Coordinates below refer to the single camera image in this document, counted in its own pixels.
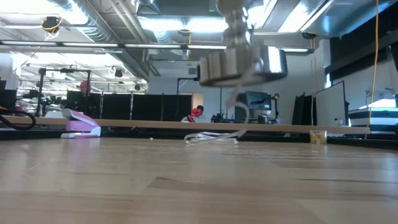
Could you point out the silver metal lamp base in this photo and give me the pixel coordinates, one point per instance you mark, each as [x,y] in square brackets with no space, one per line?
[242,67]

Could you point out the person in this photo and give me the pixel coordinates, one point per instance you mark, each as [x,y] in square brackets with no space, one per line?
[196,113]
[85,88]

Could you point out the black partition panels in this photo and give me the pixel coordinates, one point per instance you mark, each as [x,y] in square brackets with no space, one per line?
[146,107]

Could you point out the dark computer monitor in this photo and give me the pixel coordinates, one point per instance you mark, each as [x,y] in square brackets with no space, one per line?
[259,100]

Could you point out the long light wooden desk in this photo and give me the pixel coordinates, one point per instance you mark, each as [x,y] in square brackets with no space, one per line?
[280,127]

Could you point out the black folded panels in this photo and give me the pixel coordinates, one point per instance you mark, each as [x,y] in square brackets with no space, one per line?
[303,109]

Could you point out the pink and white stapler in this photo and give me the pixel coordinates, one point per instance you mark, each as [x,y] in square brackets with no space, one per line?
[81,126]

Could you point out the small cup with yellow contents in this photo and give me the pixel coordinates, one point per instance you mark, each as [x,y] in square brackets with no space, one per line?
[318,137]

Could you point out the long ceiling light bar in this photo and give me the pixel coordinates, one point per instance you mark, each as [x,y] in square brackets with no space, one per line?
[93,45]

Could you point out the white board panel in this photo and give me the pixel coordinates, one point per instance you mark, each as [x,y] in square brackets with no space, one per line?
[330,104]

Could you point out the black ceiling mounted device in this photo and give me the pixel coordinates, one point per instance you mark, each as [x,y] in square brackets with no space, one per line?
[51,24]

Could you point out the black and white striped box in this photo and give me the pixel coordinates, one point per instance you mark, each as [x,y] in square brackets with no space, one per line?
[373,119]

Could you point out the black metal frame stand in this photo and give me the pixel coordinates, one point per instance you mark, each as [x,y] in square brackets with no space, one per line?
[40,90]

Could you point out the black table edge rail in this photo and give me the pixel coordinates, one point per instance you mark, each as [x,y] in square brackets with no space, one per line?
[360,143]

